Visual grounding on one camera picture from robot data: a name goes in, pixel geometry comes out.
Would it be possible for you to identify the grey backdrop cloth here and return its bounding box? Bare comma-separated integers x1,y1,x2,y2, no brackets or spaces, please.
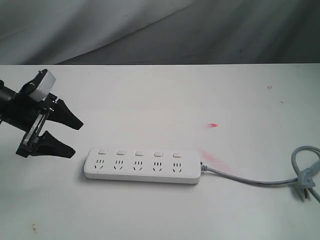
0,0,320,65

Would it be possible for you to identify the white five-socket power strip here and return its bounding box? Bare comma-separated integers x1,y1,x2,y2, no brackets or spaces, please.
83,146,202,185

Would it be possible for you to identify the grey power cord with plug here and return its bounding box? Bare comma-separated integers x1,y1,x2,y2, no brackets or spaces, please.
199,145,320,203

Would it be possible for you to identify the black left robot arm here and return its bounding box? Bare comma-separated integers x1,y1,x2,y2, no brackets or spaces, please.
0,81,83,159

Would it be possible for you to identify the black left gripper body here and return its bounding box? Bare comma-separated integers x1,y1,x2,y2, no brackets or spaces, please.
0,80,58,158

